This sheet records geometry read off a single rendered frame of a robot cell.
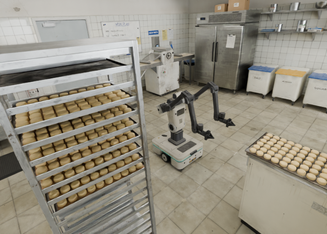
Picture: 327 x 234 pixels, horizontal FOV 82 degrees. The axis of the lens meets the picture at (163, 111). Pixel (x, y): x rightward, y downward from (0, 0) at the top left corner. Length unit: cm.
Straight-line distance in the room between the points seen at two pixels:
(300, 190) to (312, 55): 425
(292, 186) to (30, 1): 477
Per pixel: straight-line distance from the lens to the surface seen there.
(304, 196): 176
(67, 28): 488
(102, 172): 130
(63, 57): 95
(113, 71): 102
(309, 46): 562
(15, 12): 467
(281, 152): 178
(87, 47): 94
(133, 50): 102
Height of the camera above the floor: 190
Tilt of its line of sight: 25 degrees down
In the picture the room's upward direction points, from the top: 3 degrees counter-clockwise
